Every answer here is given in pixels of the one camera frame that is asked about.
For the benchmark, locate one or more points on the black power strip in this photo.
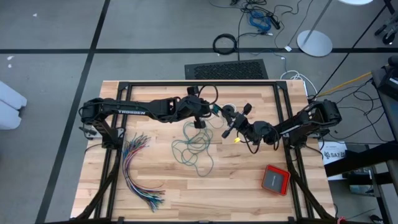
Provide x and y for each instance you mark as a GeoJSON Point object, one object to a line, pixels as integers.
{"type": "Point", "coordinates": [275, 22]}

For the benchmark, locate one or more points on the thin black pole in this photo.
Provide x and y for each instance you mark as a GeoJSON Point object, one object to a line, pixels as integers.
{"type": "Point", "coordinates": [349, 49]}

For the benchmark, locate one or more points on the red tray with grey inside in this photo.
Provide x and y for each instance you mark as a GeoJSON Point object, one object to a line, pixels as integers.
{"type": "Point", "coordinates": [275, 180]}

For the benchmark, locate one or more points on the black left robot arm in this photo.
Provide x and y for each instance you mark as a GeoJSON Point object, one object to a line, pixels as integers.
{"type": "Point", "coordinates": [133, 109]}

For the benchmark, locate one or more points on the white plastic furniture piece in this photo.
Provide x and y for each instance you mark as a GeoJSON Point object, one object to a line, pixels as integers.
{"type": "Point", "coordinates": [9, 105]}

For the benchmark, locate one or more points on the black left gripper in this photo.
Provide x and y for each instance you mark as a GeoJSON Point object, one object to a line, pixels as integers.
{"type": "Point", "coordinates": [192, 107]}

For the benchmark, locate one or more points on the white paper sign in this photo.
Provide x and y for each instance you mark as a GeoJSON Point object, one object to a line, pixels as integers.
{"type": "Point", "coordinates": [332, 154]}

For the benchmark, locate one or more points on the white lamp base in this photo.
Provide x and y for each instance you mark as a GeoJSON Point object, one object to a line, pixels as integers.
{"type": "Point", "coordinates": [314, 43]}

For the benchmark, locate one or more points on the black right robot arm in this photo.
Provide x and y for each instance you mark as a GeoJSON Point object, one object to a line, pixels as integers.
{"type": "Point", "coordinates": [298, 124]}

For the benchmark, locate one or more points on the black metal stand beam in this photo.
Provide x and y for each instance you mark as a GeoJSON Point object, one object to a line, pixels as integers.
{"type": "Point", "coordinates": [357, 158]}

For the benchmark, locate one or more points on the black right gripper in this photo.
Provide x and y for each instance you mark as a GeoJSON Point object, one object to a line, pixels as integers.
{"type": "Point", "coordinates": [239, 123]}

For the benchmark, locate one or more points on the black equipment cart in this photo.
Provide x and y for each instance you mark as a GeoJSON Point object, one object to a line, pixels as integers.
{"type": "Point", "coordinates": [390, 84]}

